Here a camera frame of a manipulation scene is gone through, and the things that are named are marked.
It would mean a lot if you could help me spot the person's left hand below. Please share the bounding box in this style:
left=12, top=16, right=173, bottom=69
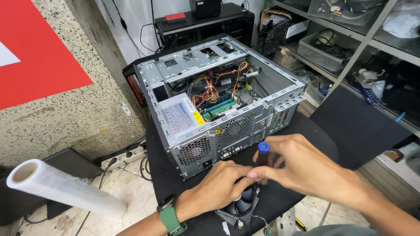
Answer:
left=177, top=160, right=256, bottom=223

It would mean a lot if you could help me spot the person's right hand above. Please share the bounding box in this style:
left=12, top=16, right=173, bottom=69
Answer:
left=248, top=134, right=362, bottom=206

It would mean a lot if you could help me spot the black cooler fan with heatsink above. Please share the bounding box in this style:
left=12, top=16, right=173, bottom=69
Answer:
left=215, top=183, right=261, bottom=229

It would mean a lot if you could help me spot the blue capped dark screwdriver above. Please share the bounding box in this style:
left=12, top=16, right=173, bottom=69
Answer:
left=256, top=141, right=270, bottom=168

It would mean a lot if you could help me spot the person's grey trouser leg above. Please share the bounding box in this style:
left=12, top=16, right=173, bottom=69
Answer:
left=291, top=224, right=378, bottom=236

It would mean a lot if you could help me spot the open grey desktop computer case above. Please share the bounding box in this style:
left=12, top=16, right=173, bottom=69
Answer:
left=122, top=34, right=308, bottom=181

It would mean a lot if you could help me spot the grey power supply unit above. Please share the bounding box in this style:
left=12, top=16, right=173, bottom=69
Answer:
left=157, top=92, right=207, bottom=146

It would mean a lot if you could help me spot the small cardboard box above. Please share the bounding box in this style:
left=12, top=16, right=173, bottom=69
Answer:
left=383, top=149, right=405, bottom=163

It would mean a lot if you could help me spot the white power strip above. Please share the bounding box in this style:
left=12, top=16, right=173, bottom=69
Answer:
left=101, top=141, right=147, bottom=171

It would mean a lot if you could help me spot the metal shelf rack with parts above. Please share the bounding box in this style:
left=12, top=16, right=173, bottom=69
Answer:
left=259, top=0, right=420, bottom=138

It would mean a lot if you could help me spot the clear plastic wrap roll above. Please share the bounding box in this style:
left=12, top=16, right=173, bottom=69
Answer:
left=6, top=159, right=128, bottom=219

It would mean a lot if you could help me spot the black desktop computer tower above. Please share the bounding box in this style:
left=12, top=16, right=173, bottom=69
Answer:
left=154, top=2, right=255, bottom=50

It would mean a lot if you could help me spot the red and black flat case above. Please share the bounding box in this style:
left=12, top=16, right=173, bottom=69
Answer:
left=165, top=12, right=187, bottom=24

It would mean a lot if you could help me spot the black box device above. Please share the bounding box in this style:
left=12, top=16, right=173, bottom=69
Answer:
left=189, top=0, right=222, bottom=19

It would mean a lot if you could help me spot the green strap smartwatch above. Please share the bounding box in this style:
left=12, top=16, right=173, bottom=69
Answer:
left=156, top=194, right=188, bottom=236

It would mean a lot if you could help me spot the multicoloured fan cable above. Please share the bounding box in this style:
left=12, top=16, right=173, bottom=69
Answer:
left=251, top=215, right=271, bottom=236

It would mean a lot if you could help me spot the black wall cable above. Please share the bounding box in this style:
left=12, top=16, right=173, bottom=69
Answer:
left=112, top=0, right=146, bottom=58

